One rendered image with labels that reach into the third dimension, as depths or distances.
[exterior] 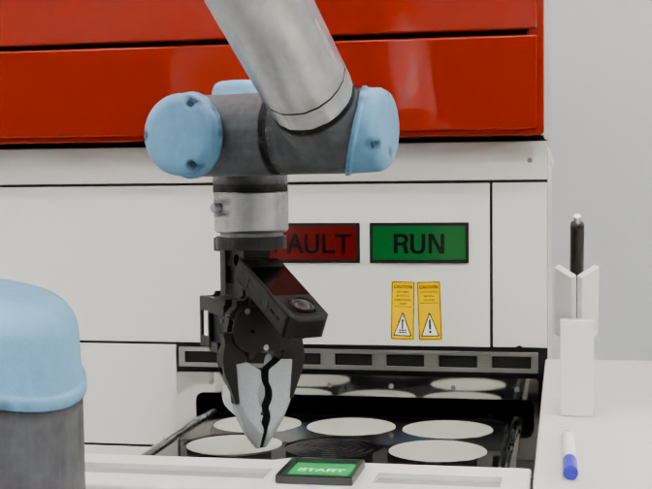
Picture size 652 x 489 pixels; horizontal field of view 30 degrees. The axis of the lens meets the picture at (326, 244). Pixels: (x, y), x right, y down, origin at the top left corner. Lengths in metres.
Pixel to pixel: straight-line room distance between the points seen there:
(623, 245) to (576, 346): 1.84
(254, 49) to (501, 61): 0.50
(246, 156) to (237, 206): 0.12
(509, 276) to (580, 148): 1.50
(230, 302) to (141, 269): 0.34
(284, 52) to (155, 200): 0.60
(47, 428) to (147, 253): 0.94
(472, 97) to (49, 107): 0.51
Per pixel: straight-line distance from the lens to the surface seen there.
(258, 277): 1.18
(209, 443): 1.30
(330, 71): 0.99
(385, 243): 1.45
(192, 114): 1.08
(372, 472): 0.91
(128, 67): 1.48
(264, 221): 1.19
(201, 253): 1.51
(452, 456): 1.23
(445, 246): 1.44
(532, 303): 1.45
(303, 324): 1.13
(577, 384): 1.10
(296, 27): 0.94
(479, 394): 1.45
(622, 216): 2.93
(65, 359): 0.60
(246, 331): 1.20
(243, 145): 1.08
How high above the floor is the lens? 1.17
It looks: 3 degrees down
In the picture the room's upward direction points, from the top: 1 degrees counter-clockwise
